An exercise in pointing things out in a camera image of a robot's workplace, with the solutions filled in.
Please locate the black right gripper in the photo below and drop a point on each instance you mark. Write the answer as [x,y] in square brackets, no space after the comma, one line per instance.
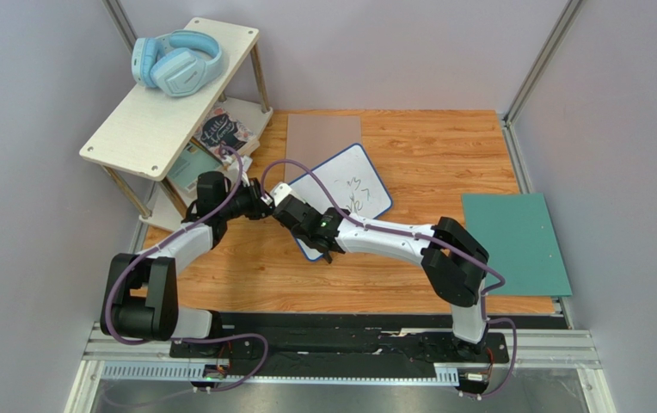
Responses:
[286,209]

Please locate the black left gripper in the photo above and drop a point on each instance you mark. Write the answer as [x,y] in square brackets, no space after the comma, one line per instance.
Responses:
[261,206]

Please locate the blue framed whiteboard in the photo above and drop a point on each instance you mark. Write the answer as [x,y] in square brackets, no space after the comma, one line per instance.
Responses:
[353,181]

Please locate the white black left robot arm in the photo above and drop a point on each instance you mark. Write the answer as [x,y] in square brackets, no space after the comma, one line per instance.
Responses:
[141,301]

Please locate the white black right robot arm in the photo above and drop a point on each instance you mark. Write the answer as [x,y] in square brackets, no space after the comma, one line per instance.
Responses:
[455,264]

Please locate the teal book on shelf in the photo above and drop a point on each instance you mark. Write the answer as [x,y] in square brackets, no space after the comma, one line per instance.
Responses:
[190,164]

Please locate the floral cover book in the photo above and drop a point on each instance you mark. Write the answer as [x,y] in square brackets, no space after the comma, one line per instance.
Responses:
[221,128]

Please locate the white wooden shelf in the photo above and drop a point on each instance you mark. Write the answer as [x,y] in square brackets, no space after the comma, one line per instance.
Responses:
[139,142]

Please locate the light blue headphones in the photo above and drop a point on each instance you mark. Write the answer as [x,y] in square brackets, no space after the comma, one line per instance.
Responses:
[179,63]

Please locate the teal green mat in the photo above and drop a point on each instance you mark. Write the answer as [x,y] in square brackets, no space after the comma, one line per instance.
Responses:
[517,232]

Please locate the black table edge rail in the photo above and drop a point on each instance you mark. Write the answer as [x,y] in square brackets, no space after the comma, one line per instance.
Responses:
[346,346]

